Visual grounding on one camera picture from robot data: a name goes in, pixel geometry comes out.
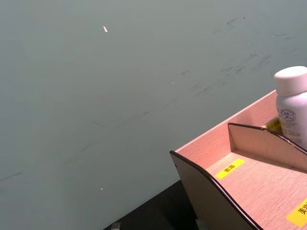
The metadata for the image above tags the pale wooden compartment organizer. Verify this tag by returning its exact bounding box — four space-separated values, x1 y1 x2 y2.
169 89 307 230

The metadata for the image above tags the yellow label sticker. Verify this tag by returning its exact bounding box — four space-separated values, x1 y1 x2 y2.
265 118 281 131
214 158 246 180
285 197 307 228

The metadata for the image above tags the white plastic bottle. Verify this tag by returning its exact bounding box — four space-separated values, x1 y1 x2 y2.
273 66 307 147

